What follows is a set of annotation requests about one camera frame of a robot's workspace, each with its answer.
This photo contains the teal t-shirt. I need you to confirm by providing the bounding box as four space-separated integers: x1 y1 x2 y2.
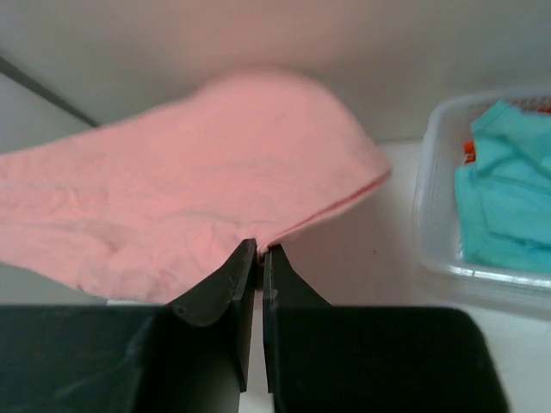
455 102 550 274

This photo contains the orange t-shirt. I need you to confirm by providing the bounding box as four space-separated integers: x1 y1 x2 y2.
463 140 476 164

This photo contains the pink t-shirt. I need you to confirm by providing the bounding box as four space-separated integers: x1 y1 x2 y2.
1 71 391 303

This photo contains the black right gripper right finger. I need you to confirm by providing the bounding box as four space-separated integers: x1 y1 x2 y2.
263 247 509 412

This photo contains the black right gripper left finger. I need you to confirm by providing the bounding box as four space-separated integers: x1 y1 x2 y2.
1 239 257 412

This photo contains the white plastic basket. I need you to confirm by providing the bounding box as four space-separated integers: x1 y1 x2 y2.
412 83 550 319

